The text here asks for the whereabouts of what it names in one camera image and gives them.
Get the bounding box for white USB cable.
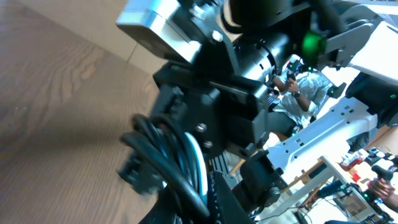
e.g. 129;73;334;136
183;132;209;206

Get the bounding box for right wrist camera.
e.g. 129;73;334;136
116;0;202;63

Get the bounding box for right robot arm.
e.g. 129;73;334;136
147;1;376;220

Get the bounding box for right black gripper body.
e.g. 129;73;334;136
150;40;271;159

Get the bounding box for black USB cable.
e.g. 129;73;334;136
116;113;212;222

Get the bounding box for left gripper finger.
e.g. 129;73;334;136
139;172;254;224

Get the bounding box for seated person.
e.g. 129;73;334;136
268;71;332;137

